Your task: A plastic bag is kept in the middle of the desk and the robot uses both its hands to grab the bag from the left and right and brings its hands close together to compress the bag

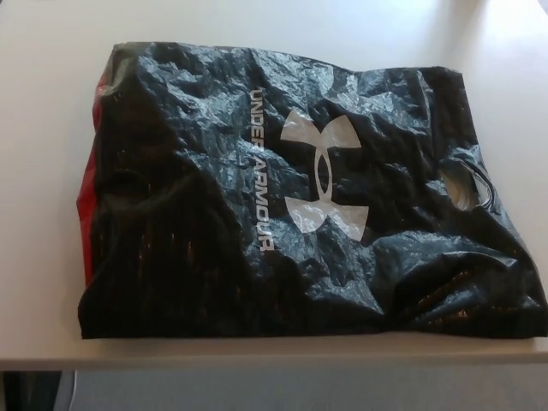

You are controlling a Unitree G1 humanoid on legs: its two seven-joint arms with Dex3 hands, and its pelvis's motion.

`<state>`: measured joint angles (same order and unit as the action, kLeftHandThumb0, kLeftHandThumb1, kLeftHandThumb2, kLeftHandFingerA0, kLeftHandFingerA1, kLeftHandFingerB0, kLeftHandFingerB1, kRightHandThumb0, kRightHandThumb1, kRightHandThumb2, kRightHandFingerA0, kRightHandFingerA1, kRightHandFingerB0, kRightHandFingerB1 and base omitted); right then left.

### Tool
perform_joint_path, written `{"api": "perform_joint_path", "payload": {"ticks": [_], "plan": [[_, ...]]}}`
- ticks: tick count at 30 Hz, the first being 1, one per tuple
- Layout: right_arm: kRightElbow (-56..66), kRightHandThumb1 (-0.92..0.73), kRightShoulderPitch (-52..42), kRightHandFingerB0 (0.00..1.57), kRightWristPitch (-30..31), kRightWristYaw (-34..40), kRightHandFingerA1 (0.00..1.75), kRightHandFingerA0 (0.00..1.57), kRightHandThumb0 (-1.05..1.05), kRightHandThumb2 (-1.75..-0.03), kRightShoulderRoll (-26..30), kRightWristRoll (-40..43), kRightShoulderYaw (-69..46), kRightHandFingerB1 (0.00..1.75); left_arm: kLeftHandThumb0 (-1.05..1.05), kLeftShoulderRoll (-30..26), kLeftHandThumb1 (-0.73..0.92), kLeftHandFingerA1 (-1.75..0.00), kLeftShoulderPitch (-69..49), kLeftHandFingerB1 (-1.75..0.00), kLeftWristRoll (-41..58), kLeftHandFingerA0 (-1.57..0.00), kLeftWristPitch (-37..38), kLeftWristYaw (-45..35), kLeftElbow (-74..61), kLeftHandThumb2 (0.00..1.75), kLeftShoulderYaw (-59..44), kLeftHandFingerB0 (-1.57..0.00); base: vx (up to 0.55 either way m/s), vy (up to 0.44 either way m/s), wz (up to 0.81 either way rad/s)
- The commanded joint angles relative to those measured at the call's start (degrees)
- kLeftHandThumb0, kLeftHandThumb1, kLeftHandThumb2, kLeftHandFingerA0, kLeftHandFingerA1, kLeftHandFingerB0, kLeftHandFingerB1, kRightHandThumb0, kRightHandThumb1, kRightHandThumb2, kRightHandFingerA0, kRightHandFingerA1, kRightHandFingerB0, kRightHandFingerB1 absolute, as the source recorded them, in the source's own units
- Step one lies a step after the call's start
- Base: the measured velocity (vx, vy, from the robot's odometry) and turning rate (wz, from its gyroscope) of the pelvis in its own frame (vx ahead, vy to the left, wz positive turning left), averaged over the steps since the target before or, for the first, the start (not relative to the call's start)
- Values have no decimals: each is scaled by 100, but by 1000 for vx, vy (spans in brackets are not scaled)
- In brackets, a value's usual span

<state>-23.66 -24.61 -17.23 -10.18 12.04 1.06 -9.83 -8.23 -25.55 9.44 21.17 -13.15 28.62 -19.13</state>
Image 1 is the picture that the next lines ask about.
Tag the black Under Armour plastic bag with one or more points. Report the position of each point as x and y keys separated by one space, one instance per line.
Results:
x=205 y=205

